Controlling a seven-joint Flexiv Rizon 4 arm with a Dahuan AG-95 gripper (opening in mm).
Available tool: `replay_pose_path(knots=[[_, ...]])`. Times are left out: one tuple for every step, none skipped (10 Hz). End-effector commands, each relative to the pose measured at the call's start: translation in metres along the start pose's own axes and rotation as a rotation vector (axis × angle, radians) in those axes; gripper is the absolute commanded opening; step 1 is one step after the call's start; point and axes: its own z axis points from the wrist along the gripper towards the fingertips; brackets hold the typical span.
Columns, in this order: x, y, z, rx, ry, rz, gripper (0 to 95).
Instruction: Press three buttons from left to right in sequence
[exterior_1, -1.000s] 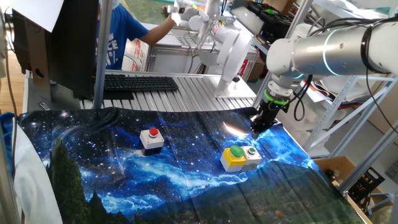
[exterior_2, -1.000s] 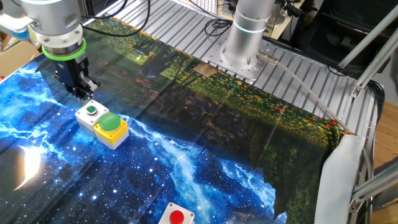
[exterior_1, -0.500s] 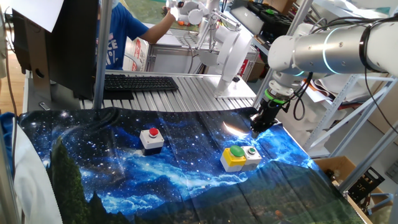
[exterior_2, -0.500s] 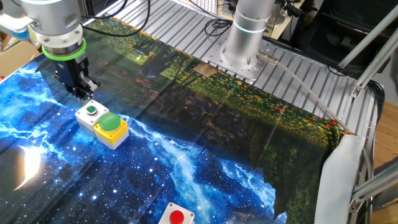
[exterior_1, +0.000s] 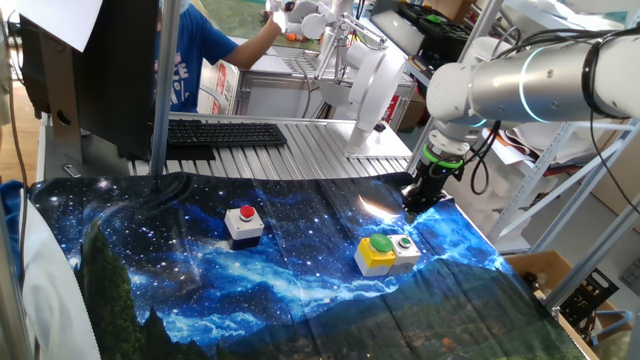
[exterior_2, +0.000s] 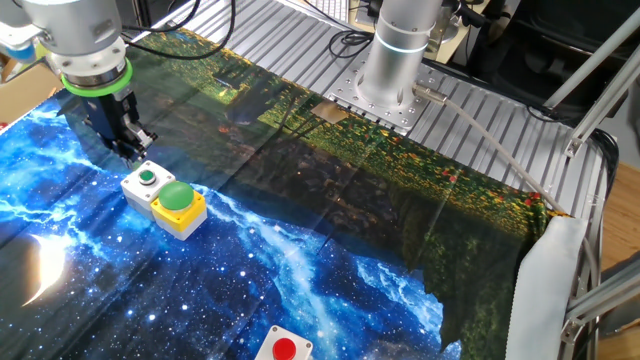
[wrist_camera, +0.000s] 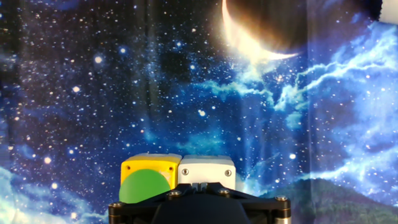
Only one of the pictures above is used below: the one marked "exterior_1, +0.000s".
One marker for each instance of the grey laptop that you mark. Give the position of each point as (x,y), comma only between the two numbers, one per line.
(395,30)

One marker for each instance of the small green button white box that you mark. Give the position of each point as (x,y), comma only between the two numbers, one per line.
(407,257)

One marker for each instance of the stack of papers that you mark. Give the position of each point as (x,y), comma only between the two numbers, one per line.
(545,142)

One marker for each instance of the black computer monitor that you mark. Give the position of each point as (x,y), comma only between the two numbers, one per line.
(115,75)

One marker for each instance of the aluminium background table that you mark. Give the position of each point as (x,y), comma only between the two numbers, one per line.
(280,100)

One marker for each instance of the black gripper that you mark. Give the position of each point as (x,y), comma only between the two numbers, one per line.
(432,182)

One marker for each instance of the black keyboard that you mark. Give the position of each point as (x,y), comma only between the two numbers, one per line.
(225,134)

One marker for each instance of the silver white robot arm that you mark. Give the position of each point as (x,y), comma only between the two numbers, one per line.
(525,85)

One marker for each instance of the white carton red print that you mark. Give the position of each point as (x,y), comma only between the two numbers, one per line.
(220,87)

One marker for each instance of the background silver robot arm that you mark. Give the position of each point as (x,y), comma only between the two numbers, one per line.
(342,7)

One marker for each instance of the small silver clip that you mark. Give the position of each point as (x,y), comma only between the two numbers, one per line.
(71,170)

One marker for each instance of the starry night landscape tablecloth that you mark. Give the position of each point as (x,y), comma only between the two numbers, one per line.
(300,280)

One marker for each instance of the white foam packing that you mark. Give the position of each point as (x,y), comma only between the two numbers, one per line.
(505,195)

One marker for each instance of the vertical aluminium pole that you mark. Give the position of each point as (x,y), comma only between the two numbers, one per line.
(165,90)

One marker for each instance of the black plastic tray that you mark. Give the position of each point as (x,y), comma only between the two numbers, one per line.
(450,35)

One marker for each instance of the person in blue shirt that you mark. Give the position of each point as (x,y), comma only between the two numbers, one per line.
(200,45)

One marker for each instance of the blue fabric piece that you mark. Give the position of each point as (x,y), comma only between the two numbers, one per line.
(10,215)

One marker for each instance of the white paper sheet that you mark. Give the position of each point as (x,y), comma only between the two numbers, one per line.
(60,20)

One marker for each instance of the small brown carton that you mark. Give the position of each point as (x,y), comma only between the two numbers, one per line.
(412,112)

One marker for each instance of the silver mounting plate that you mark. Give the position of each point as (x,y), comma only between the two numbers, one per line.
(392,147)

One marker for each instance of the white cloth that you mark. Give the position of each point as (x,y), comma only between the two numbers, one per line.
(55,300)

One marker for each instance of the green mushroom button yellow box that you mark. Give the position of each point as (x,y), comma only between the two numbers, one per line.
(372,257)

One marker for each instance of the white handheld robot device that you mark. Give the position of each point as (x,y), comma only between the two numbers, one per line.
(310,22)

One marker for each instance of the bare person forearm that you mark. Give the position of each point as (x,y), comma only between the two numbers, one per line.
(255,45)

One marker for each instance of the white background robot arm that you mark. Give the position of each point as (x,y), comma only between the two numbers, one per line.
(375,85)

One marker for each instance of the black metal bracket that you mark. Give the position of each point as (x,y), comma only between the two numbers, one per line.
(592,295)

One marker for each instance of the red button white box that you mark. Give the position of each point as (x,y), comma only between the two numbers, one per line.
(242,227)

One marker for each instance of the large open cardboard box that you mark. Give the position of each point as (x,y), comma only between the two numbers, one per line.
(545,262)

